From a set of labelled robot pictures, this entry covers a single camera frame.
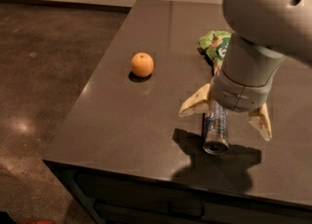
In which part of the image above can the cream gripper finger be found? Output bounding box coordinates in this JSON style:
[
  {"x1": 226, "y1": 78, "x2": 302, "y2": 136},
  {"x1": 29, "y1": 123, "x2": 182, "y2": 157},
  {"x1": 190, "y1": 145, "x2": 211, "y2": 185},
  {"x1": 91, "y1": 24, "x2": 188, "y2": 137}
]
[
  {"x1": 178, "y1": 84, "x2": 214, "y2": 117},
  {"x1": 249, "y1": 103, "x2": 272, "y2": 141}
]

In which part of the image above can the silver blue redbull can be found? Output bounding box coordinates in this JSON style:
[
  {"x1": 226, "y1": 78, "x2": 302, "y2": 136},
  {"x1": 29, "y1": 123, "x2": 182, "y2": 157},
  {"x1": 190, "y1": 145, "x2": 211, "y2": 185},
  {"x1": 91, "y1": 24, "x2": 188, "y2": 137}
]
[{"x1": 203, "y1": 101, "x2": 229, "y2": 156}]

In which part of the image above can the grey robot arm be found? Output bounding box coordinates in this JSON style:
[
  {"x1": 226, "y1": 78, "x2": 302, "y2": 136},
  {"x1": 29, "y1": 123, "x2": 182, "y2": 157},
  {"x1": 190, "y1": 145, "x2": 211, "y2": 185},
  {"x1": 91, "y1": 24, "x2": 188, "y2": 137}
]
[{"x1": 179, "y1": 0, "x2": 312, "y2": 141}]

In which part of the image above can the green snack bag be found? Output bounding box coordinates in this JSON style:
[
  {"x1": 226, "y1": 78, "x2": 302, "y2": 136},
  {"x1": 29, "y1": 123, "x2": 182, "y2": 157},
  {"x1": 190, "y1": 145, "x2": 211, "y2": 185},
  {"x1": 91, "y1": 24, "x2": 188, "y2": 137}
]
[{"x1": 199, "y1": 30, "x2": 231, "y2": 73}]

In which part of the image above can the orange fruit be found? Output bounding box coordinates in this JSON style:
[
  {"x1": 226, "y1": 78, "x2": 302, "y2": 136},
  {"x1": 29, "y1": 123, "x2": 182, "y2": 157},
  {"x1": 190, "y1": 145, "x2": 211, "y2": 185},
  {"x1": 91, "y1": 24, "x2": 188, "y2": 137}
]
[{"x1": 131, "y1": 53, "x2": 154, "y2": 78}]

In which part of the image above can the dark cabinet drawer front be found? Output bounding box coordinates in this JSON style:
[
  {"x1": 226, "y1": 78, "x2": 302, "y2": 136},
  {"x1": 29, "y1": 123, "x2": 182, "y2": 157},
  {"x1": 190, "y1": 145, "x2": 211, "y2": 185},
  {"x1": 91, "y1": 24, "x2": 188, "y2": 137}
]
[{"x1": 72, "y1": 170, "x2": 312, "y2": 224}]

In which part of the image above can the black drawer handle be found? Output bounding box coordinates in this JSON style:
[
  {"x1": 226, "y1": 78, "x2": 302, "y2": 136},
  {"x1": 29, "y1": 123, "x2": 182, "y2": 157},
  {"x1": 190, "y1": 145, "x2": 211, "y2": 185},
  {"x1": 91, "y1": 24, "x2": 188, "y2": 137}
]
[{"x1": 168, "y1": 201, "x2": 205, "y2": 219}]

